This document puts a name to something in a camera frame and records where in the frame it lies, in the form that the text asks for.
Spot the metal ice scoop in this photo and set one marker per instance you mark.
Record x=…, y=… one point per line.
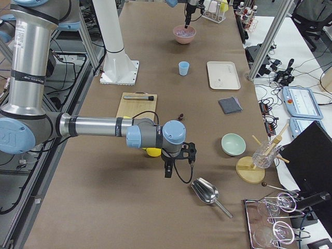
x=208, y=193

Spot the wire glass rack tray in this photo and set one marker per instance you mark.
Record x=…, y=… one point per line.
x=268, y=221

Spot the wooden cup stand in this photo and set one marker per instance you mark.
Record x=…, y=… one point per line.
x=251, y=169

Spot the pink bowl of ice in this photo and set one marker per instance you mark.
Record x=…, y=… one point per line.
x=184, y=35

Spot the aluminium frame post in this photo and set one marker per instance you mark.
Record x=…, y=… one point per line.
x=271, y=34

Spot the blue teach pendant lower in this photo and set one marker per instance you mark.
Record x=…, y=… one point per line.
x=297, y=125

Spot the blue teach pendant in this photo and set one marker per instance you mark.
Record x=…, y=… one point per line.
x=297, y=125
x=300, y=102

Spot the light blue plastic cup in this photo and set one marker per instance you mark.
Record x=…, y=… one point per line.
x=183, y=68

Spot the bamboo cutting board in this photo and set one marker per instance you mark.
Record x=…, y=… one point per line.
x=130, y=108

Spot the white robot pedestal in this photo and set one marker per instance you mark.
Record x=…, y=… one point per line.
x=118, y=68

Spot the crystal glass on stand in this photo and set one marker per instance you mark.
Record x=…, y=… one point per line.
x=261, y=158

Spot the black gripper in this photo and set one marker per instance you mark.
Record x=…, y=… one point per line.
x=190, y=8
x=166, y=160

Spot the cream rabbit serving tray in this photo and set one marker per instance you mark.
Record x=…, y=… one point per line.
x=223, y=75

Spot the steel muddler black tip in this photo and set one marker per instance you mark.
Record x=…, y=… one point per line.
x=139, y=98

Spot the white wire cup rack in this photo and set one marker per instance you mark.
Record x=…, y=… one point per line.
x=215, y=10

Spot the red wire bottle rack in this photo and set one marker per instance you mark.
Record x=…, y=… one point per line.
x=247, y=16

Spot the blue teach pendant upper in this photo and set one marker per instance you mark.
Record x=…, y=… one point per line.
x=300, y=102

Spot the grey folded cloth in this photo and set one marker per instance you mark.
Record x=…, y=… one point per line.
x=230, y=105

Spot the mint green bowl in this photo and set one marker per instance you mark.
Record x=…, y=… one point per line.
x=233, y=144

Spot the black monitor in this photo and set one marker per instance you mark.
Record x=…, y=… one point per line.
x=309, y=156

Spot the yellow lemon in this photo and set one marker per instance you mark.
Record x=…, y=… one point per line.
x=153, y=152

